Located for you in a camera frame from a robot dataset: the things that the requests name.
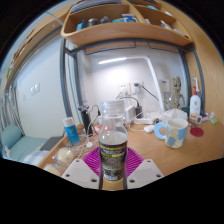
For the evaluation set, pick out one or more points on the white lotion bottle, red pump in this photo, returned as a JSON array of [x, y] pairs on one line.
[[195, 106]]

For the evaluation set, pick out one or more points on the clear bottle with dark label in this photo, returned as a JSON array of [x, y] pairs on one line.
[[113, 156]]

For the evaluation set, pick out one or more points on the bagged white bun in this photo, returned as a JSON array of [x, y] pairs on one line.
[[65, 155], [52, 170]]

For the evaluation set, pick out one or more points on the white earbud case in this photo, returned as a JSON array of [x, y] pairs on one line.
[[149, 128]]

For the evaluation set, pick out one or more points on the small blue tube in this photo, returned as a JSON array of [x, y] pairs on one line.
[[72, 133]]

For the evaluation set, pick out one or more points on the grey metal frame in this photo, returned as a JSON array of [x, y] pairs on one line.
[[63, 83]]

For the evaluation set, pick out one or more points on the white desk lamp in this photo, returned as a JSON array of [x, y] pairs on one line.
[[155, 86]]

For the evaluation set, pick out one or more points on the bed with teal pillow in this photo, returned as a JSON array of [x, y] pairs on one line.
[[16, 141]]

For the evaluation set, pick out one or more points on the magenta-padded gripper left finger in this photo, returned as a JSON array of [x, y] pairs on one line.
[[78, 173]]

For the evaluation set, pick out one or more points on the black electric shaver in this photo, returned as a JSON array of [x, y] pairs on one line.
[[85, 118]]

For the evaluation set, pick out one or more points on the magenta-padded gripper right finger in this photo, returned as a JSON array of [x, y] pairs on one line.
[[146, 173]]

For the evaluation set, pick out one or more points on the white power adapter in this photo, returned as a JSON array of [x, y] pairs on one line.
[[129, 113]]

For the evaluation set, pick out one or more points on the white box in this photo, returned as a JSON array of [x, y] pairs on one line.
[[175, 114]]

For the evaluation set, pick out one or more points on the small white digital clock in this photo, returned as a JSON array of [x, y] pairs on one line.
[[198, 119]]

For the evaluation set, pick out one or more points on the wooden shelf unit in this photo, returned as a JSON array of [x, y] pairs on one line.
[[126, 33]]

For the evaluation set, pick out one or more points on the white power strip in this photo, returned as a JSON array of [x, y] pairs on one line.
[[144, 121]]

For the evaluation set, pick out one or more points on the white mug with blue patches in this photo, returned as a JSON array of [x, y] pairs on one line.
[[176, 133]]

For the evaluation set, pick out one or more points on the flat round red coaster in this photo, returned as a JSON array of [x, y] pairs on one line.
[[196, 131]]

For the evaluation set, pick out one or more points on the wooden robot figure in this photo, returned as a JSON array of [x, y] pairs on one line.
[[176, 93]]

